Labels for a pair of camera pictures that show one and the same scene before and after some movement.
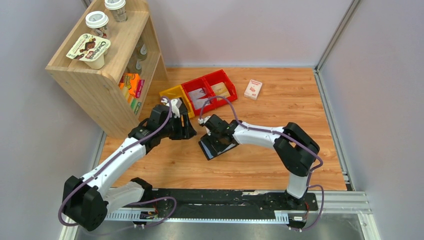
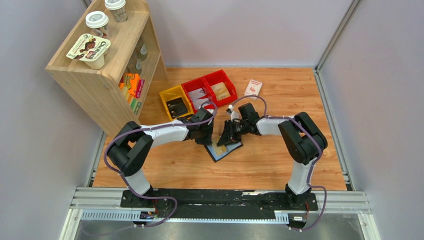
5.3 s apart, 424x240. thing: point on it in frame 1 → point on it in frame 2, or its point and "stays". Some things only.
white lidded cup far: x=117 y=8 stays
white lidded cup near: x=97 y=20 stays
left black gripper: x=180 y=124 → x=205 y=136
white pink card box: x=253 y=89 stays
